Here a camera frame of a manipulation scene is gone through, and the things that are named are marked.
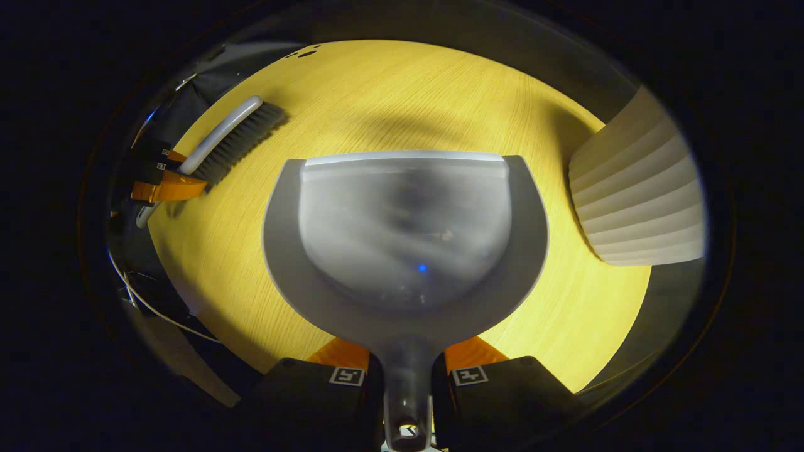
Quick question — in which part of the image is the white cable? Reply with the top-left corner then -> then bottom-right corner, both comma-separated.
107,248 -> 224,345

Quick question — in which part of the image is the wooden desktop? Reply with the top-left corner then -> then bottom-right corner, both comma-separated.
148,39 -> 653,393

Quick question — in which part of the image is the grey dustpan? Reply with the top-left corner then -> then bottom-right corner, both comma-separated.
261,149 -> 551,452

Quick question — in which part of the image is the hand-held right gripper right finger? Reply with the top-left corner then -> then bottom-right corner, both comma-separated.
433,336 -> 584,452

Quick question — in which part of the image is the white ribbed garbage bin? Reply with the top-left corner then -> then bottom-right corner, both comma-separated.
568,87 -> 705,267

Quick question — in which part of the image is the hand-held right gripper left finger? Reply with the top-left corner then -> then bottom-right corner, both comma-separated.
242,339 -> 385,452

